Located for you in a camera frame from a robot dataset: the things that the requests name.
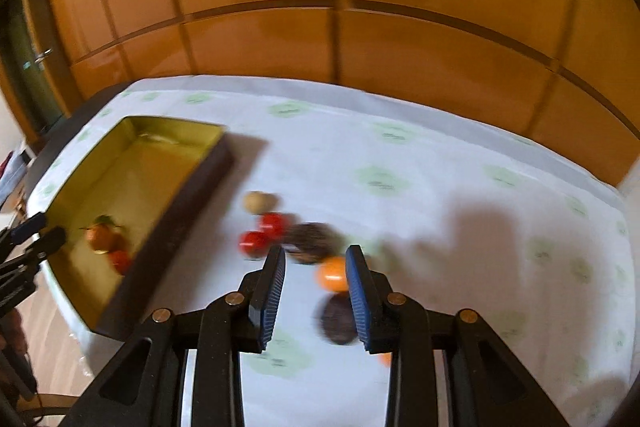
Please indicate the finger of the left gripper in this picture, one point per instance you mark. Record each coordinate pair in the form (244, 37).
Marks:
(24, 267)
(12, 237)

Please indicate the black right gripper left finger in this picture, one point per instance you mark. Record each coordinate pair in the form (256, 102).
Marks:
(262, 290)

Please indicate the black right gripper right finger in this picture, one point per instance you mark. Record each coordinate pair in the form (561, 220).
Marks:
(374, 325)

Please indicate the beige round fruit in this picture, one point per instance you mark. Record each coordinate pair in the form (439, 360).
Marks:
(258, 202)

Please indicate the dark brown round fruit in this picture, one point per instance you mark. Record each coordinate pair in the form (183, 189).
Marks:
(335, 320)

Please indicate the orange fruit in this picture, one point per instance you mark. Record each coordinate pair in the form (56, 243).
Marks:
(331, 274)

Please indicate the orange with green leaf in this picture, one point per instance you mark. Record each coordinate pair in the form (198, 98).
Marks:
(102, 235)

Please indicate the small red cherry tomato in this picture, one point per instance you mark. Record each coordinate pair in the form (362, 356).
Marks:
(274, 225)
(254, 244)

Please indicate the orange tangerine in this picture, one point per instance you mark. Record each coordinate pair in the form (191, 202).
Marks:
(385, 359)

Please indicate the red tomato in box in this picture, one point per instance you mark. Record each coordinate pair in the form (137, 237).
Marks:
(120, 261)

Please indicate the dark brown avocado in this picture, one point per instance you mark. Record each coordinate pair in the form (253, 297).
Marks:
(310, 243)

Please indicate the gold metal tin box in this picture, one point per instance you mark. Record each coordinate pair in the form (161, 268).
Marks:
(152, 176)

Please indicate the white green patterned tablecloth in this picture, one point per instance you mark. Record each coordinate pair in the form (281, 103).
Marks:
(456, 213)

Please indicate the dark doorway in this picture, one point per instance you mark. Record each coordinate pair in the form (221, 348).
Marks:
(30, 52)

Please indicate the wooden panel cabinet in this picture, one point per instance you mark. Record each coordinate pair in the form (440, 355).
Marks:
(563, 73)

